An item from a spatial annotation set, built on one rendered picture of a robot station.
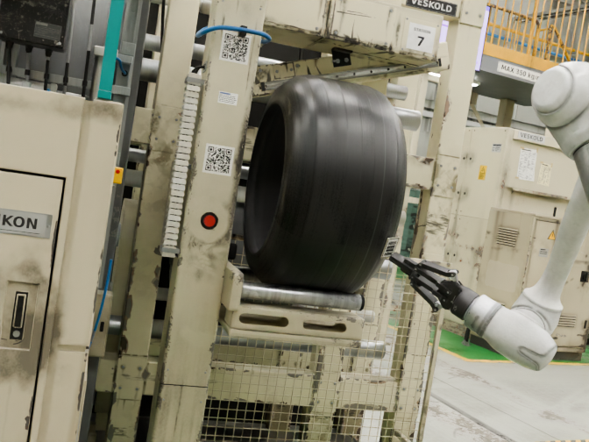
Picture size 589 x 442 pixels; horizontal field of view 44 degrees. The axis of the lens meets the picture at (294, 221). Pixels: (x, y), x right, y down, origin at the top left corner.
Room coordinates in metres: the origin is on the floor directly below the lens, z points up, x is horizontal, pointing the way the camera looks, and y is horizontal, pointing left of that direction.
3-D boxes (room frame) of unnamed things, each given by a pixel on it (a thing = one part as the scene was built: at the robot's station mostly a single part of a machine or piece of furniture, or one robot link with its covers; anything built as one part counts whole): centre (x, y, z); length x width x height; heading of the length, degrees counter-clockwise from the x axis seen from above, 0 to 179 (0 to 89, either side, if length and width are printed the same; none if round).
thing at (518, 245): (6.52, -2.26, 0.62); 0.91 x 0.58 x 1.25; 117
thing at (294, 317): (1.89, -0.04, 0.84); 0.36 x 0.09 x 0.06; 106
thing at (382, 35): (2.35, -0.04, 1.71); 0.61 x 0.25 x 0.15; 106
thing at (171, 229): (1.89, 0.31, 1.19); 0.05 x 0.04 x 0.48; 16
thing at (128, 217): (2.71, 0.61, 0.61); 0.33 x 0.06 x 0.86; 16
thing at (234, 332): (2.03, 0.00, 0.80); 0.37 x 0.36 x 0.02; 16
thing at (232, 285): (1.98, 0.17, 0.90); 0.40 x 0.03 x 0.10; 16
